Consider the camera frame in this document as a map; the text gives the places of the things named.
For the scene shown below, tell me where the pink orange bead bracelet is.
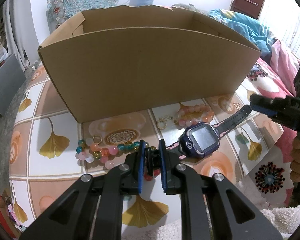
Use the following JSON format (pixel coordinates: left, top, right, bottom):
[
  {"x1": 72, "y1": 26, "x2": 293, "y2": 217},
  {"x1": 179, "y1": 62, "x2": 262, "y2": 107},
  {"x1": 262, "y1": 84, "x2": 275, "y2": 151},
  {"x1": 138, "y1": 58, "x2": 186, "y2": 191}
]
[{"x1": 176, "y1": 103, "x2": 215, "y2": 127}]

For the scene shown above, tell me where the multicolour glass bead bracelet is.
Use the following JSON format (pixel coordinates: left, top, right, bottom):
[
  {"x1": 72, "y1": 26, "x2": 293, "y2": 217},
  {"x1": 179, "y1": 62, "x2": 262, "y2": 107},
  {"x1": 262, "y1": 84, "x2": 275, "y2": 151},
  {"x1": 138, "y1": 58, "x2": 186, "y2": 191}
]
[{"x1": 75, "y1": 136, "x2": 163, "y2": 182}]

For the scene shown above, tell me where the purple kids smartwatch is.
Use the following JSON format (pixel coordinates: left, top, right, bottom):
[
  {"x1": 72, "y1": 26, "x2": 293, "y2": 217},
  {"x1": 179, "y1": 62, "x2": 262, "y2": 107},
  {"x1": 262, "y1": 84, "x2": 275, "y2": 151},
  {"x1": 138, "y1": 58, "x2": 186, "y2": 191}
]
[{"x1": 167, "y1": 105, "x2": 251, "y2": 159}]

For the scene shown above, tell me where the gold hair clip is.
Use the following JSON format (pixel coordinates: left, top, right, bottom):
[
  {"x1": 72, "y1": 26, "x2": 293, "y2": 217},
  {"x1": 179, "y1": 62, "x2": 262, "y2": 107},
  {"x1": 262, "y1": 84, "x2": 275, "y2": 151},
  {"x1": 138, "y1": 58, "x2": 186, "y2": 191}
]
[{"x1": 158, "y1": 115, "x2": 174, "y2": 122}]

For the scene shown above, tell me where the brown cardboard box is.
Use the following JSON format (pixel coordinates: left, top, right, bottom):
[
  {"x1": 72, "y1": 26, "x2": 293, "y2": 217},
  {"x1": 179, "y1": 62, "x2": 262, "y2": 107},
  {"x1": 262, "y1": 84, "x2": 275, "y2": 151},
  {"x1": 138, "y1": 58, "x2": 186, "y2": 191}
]
[{"x1": 38, "y1": 6, "x2": 261, "y2": 123}]

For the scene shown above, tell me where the right hand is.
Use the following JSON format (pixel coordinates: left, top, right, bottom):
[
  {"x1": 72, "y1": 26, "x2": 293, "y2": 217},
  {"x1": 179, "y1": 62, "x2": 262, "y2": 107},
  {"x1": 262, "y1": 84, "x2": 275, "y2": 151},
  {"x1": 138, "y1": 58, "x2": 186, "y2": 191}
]
[{"x1": 290, "y1": 137, "x2": 300, "y2": 183}]

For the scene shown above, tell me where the pink floral blanket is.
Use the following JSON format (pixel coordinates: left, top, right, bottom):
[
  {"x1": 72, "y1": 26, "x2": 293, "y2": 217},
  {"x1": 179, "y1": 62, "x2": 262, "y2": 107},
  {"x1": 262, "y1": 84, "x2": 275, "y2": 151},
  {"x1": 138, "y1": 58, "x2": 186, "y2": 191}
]
[{"x1": 236, "y1": 38, "x2": 300, "y2": 240}]

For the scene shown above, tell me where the ginkgo pattern table mat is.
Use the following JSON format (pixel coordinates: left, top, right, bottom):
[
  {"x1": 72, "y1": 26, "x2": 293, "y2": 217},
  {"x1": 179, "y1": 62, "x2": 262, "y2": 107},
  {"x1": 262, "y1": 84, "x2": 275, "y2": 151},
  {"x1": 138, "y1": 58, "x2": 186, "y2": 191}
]
[{"x1": 9, "y1": 63, "x2": 283, "y2": 227}]

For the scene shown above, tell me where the red gift bag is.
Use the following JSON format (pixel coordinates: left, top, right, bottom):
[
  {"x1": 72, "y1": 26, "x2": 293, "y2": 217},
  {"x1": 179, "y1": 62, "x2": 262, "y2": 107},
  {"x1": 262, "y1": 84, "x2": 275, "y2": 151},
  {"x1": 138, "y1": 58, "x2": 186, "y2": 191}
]
[{"x1": 0, "y1": 192, "x2": 18, "y2": 238}]

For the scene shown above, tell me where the blue patterned quilt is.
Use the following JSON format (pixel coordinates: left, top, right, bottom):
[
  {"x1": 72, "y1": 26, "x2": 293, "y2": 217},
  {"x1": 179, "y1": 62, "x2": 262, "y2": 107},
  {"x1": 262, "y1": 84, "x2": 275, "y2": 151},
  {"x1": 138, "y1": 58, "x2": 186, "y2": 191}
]
[{"x1": 207, "y1": 9, "x2": 276, "y2": 64}]

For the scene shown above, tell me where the silver keyring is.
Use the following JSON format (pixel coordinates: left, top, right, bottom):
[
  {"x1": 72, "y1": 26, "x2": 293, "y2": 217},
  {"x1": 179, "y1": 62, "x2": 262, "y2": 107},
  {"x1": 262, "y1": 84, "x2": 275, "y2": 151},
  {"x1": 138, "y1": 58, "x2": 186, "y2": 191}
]
[{"x1": 93, "y1": 135, "x2": 103, "y2": 144}]

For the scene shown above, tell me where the grey green pillow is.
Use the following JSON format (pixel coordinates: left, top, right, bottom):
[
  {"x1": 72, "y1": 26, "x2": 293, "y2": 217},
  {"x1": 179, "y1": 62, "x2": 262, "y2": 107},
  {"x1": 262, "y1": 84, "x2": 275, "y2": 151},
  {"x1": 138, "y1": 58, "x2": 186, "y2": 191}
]
[{"x1": 171, "y1": 3, "x2": 208, "y2": 15}]

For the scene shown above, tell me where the grey storage box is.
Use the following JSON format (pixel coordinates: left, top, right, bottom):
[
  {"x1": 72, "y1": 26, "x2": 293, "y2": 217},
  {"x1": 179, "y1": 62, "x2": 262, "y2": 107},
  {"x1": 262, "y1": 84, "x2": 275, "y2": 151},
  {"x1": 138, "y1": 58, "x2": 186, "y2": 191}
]
[{"x1": 0, "y1": 54, "x2": 26, "y2": 116}]

